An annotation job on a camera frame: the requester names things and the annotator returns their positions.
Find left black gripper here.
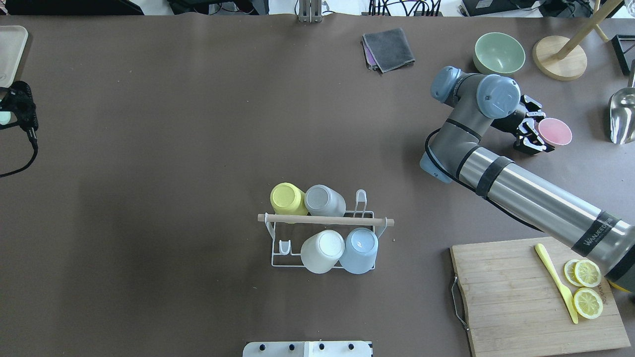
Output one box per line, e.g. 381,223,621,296
0,81,39,143

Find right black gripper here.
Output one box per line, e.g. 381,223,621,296
492,94,555,155

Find pink cup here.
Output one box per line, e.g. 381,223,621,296
537,118,573,145

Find mint green cup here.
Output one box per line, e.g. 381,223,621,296
0,112,11,125

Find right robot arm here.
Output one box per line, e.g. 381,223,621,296
420,66,635,292

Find blue cup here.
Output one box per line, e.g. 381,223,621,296
339,228,379,274

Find grey cup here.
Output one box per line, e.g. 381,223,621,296
305,184,346,217

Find white cup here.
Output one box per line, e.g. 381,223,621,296
300,229,345,274

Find yellow cup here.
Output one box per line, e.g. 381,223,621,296
270,182,309,216

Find cream plastic tray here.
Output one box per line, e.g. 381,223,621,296
0,25,29,87

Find wooden mug tree stand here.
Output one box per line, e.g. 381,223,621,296
531,0,622,81

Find green bowl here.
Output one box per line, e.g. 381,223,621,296
473,32,526,75

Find metal scoop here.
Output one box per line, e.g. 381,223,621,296
609,61,635,145

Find black tray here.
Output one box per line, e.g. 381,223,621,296
611,34,635,75

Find lemon slice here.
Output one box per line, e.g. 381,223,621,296
573,259,602,288
563,258,583,287
573,287,603,319

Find grey cloth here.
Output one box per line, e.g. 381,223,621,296
362,27,415,74

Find yellow plastic knife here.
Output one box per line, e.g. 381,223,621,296
534,242,579,324

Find purple cloth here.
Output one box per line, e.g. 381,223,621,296
361,39,379,71

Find wooden cutting board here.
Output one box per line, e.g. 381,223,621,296
450,237,631,357

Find white wire cup rack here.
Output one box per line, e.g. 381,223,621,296
257,187,394,274

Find aluminium frame post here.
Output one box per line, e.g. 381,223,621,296
297,0,323,23

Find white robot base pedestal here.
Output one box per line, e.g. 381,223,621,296
242,340,374,357

